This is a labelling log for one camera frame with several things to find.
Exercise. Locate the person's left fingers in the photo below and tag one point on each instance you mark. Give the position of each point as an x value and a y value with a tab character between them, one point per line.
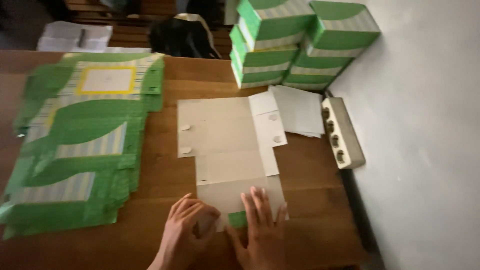
198	213

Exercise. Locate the pile of flat green blanks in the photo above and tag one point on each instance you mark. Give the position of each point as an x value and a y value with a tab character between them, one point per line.
82	150

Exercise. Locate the white paper stack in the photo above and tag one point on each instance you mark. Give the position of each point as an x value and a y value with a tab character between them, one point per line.
71	37

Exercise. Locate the black bag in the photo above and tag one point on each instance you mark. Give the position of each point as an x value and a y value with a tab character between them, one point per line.
182	37

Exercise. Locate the person's right hand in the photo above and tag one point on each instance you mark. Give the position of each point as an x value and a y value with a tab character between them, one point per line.
262	240

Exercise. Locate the white power strip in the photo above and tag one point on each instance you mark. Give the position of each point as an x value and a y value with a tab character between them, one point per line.
343	131

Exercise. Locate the grey cardboard box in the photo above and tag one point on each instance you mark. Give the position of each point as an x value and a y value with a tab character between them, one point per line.
225	142

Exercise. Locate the person's left hand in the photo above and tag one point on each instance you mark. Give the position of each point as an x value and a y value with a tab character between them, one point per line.
183	234

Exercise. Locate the white paper sheets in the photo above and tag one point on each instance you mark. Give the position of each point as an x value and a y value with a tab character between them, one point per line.
300	110

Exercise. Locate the stack of folded green boxes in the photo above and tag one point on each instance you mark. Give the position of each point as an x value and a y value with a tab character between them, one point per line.
292	45

